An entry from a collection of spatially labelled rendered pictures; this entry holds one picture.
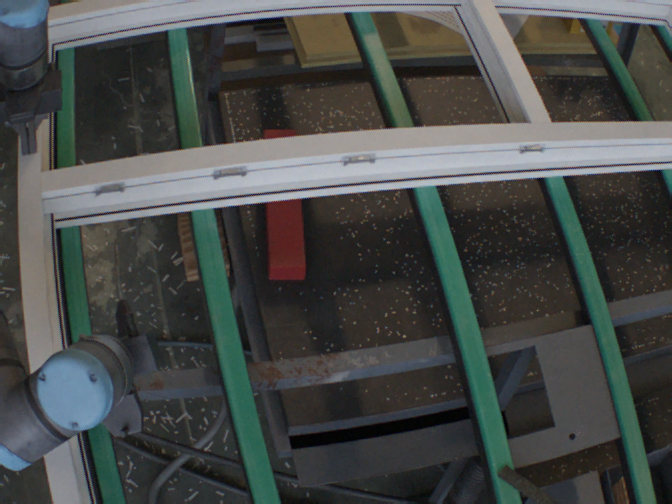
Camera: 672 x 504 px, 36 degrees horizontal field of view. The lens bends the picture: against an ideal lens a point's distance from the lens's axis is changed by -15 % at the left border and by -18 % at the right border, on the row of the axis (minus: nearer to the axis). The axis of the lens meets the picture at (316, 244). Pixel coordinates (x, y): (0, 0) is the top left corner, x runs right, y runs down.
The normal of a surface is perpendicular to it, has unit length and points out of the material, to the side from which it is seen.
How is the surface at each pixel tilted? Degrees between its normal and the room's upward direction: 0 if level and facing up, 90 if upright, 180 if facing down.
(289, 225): 0
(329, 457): 0
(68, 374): 37
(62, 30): 90
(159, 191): 90
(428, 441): 0
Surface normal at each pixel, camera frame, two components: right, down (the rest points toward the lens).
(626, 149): 0.20, 0.81
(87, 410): -0.02, 0.00
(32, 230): 0.10, -0.58
